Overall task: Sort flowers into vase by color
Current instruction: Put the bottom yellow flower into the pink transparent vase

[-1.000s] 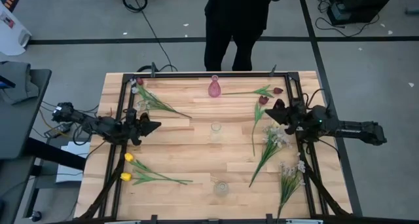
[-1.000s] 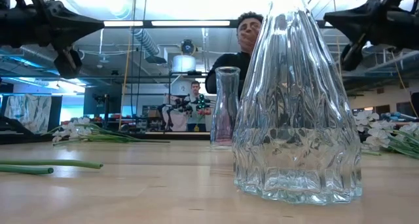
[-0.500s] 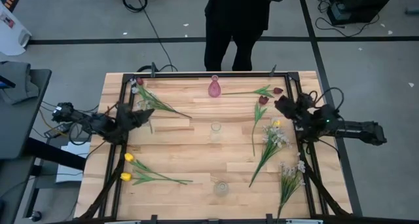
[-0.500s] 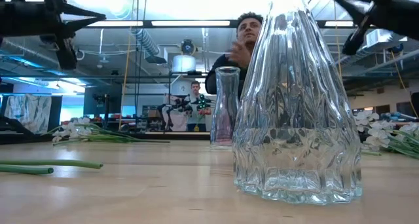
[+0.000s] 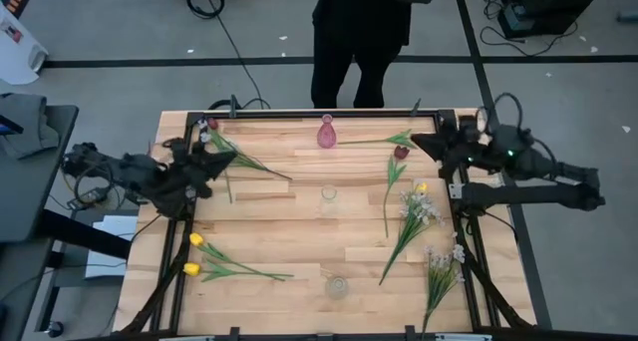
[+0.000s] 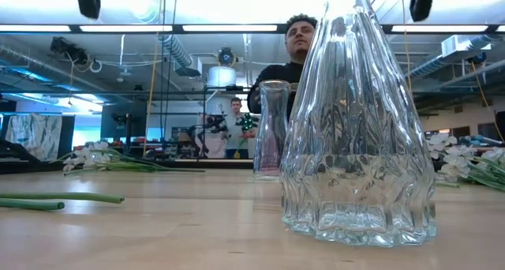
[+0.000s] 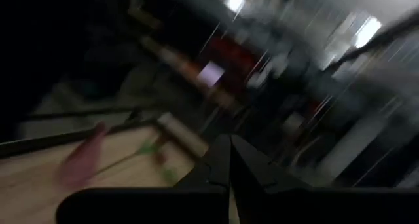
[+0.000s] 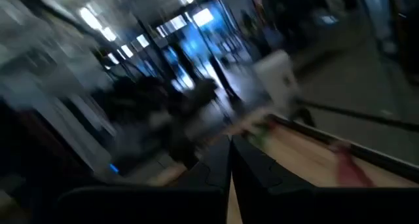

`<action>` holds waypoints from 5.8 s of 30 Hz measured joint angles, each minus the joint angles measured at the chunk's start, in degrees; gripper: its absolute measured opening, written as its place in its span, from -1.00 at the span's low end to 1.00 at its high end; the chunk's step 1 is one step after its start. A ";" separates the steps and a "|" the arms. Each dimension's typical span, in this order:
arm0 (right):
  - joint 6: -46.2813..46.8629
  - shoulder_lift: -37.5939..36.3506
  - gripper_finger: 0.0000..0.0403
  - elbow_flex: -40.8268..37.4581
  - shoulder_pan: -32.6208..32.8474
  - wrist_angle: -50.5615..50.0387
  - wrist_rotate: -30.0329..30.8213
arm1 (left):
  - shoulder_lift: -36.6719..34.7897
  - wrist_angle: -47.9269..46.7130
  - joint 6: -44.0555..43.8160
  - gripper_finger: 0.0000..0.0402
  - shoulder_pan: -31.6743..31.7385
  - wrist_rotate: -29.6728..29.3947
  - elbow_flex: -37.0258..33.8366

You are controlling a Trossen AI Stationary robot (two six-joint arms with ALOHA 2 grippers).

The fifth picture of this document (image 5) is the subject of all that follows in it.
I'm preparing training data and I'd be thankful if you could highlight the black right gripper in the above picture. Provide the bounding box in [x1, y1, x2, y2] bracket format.
[410, 125, 495, 171]

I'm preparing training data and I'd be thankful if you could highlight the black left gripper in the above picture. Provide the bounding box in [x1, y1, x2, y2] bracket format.
[168, 139, 238, 202]

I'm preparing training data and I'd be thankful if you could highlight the dark red artificial tulip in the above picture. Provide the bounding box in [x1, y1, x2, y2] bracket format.
[206, 116, 294, 181]
[381, 145, 412, 239]

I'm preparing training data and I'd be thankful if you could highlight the white artificial flower bunch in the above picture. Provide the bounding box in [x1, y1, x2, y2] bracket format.
[377, 183, 448, 287]
[420, 243, 468, 338]

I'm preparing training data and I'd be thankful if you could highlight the pink glass vase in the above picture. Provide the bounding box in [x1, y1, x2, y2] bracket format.
[316, 113, 338, 150]

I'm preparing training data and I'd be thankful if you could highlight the small smooth clear glass vase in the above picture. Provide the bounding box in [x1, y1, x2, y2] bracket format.
[319, 182, 340, 205]

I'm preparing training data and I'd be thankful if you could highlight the ribbed clear glass vase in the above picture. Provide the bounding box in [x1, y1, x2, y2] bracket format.
[324, 274, 350, 301]

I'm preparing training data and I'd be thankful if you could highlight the artificial tulip green stem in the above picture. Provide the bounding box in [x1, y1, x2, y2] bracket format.
[337, 129, 419, 151]

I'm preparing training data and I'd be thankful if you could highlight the person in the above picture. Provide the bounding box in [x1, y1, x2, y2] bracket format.
[309, 0, 448, 110]

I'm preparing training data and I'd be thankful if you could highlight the dark grey side desk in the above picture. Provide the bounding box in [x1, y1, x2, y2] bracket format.
[0, 104, 81, 245]

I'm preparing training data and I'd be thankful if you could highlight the black computer tower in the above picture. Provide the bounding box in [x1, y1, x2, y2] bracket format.
[496, 0, 610, 40]

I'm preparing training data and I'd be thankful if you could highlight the grey folded cloth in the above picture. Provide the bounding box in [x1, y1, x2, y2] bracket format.
[0, 92, 61, 162]

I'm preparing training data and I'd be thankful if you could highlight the white paper cup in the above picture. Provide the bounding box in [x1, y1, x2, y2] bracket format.
[0, 0, 50, 87]

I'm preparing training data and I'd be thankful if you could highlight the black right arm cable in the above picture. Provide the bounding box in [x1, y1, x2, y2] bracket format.
[473, 92, 559, 182]

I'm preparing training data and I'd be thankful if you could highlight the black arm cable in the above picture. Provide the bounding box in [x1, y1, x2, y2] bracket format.
[64, 159, 124, 212]
[473, 92, 559, 182]

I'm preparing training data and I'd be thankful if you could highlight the black aluminium table frame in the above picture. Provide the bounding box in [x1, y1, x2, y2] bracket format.
[117, 108, 539, 341]

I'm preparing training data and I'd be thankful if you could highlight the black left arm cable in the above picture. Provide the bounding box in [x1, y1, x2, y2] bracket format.
[64, 159, 124, 212]

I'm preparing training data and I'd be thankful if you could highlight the black floor cable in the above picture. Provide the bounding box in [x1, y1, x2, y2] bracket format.
[478, 0, 580, 58]
[185, 0, 273, 111]

